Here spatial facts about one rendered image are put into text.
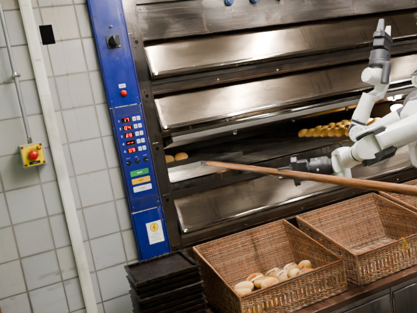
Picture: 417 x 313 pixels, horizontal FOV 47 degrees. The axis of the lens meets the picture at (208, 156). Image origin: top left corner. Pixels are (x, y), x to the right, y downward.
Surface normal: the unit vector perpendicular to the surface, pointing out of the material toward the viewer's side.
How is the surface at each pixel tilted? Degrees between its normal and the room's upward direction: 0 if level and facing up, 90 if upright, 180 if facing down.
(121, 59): 90
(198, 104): 70
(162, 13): 90
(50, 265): 90
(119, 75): 90
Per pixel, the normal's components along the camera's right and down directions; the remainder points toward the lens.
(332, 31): 0.31, -0.31
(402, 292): 0.39, 0.05
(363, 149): -0.62, 0.09
